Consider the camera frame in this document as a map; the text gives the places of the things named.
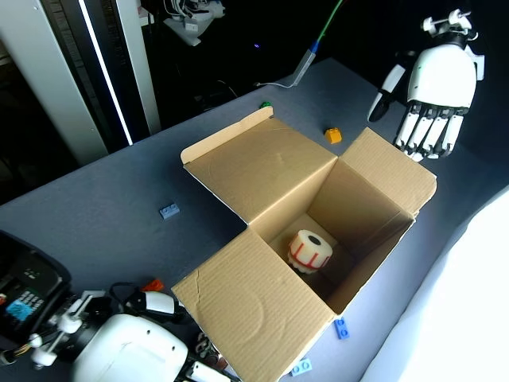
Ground brown round figurine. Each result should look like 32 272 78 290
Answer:
194 332 230 371

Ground white red-striped cylinder toy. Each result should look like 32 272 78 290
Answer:
287 228 334 276

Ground grey table cloth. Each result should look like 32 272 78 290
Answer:
0 57 509 382

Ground white plastic device with cables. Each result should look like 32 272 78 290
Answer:
162 0 227 48

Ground brown cardboard box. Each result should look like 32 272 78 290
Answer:
170 105 437 382

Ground grey white cable adapter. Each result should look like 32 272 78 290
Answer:
254 39 320 89

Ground green cable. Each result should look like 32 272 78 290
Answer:
313 0 345 45

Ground narrow white cabinet post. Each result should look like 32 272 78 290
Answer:
115 0 162 134

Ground white backdrop sheet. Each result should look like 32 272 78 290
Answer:
359 189 509 382

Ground wide white cabinet panel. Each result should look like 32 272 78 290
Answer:
0 0 109 167

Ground white lit strip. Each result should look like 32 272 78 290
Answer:
77 0 134 146

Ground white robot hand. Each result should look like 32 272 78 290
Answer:
72 290 239 382
367 42 478 163

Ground bright blue flat block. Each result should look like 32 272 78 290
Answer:
333 318 351 340

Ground pale blue flat block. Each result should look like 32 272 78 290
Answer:
290 357 314 377

